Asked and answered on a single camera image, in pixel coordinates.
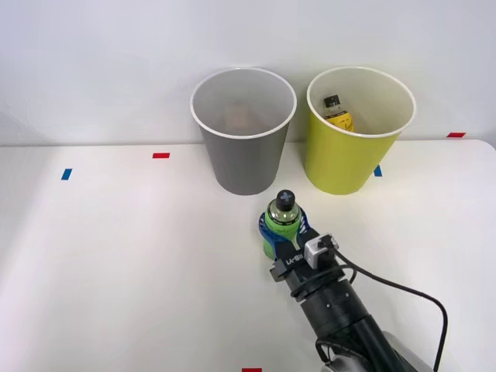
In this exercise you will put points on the yellow label plastic bottle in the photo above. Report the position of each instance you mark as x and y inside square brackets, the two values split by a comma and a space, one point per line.
[343, 119]

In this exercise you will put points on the tan drink can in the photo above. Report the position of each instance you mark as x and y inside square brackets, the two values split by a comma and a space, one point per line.
[236, 115]

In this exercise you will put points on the grey plastic waste bin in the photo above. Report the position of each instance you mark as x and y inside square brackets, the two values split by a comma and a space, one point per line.
[244, 162]

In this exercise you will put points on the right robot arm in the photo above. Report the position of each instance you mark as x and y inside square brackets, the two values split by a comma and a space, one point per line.
[337, 310]

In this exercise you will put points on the green label plastic bottle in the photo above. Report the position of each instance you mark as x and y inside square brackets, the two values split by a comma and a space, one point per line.
[286, 200]

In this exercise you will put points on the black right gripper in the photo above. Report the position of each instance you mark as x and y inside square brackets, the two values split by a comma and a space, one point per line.
[294, 267]

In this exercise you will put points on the yellow-green plastic waste bin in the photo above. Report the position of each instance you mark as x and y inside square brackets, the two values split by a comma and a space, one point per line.
[345, 162]

